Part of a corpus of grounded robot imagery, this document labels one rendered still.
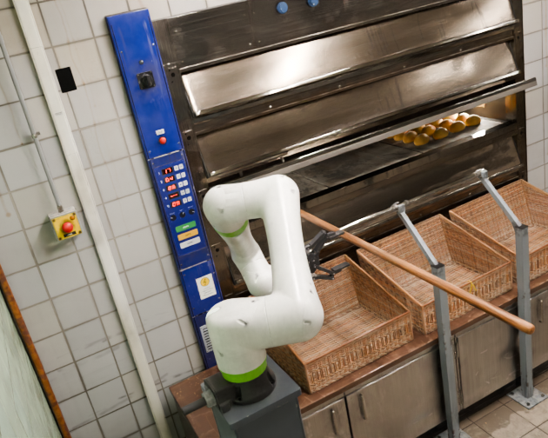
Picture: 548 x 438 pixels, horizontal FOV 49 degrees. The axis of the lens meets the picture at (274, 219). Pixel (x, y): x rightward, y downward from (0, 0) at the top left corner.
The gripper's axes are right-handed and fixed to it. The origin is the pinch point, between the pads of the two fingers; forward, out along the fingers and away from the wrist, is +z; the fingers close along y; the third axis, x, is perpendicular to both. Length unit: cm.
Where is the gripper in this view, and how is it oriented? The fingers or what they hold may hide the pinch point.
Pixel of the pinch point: (343, 248)
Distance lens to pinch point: 225.9
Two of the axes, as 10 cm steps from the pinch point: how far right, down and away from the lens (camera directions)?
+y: 1.9, 9.1, 3.8
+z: 8.7, -3.3, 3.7
